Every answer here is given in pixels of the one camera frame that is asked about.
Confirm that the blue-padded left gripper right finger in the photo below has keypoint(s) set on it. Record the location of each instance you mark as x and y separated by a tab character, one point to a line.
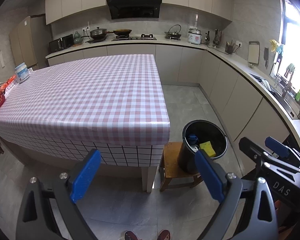
258	218

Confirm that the green ceramic vase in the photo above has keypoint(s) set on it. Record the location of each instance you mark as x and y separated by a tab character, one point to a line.
77	38

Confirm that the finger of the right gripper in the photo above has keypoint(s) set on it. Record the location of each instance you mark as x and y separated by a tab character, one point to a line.
287	154
255	149

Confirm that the kettle on stand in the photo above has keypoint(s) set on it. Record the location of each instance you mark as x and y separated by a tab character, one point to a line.
173	34

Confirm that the kitchen sink faucet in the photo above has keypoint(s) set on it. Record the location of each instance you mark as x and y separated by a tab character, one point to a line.
288	76

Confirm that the green bottle on sill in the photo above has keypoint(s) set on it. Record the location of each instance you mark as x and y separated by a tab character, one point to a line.
297	96

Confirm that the white cutting board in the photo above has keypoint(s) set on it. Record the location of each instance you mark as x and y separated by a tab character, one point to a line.
254	52

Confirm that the white rice cooker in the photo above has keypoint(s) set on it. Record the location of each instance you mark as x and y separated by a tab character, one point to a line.
194	36

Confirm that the white blue tub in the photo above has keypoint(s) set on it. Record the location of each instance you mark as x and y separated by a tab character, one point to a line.
22	73

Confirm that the gas stove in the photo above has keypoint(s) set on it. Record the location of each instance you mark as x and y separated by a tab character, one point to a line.
129	38

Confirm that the lidded steel pot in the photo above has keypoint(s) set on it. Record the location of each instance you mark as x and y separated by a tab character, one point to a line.
98	33

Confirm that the person's right shoe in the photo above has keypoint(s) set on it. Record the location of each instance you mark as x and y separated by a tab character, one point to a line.
164	235

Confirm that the person's left shoe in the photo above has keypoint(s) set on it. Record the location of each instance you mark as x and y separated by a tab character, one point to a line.
129	235

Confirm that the pink checkered tablecloth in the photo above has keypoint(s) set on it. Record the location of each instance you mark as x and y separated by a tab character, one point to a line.
112	103

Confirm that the black wok pan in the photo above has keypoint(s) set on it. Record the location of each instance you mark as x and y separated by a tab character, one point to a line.
121	32

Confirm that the black range hood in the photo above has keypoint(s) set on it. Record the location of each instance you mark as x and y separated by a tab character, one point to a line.
121	9

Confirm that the black cleaver knife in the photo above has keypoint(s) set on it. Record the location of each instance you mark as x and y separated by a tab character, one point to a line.
266	56

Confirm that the person's shoe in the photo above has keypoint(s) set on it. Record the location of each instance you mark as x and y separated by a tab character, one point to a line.
129	235
164	235

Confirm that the utensil holder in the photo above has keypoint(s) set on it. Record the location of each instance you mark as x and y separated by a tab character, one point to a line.
230	47

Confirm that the black trash bin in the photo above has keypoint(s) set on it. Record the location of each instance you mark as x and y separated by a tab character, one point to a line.
205	131

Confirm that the blue cloth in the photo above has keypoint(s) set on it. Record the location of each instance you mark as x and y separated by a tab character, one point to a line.
192	139

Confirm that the yellow sponge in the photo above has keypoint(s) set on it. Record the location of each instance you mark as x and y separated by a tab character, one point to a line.
208	149

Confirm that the yellow blue gloves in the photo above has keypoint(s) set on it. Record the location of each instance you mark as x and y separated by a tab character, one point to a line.
276	47

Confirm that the black microwave oven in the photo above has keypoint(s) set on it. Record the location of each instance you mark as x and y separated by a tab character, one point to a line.
61	43

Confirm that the wooden stool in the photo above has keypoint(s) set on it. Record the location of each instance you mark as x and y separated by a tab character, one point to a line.
169	169

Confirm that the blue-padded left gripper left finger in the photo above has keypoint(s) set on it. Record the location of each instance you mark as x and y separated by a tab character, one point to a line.
36	219

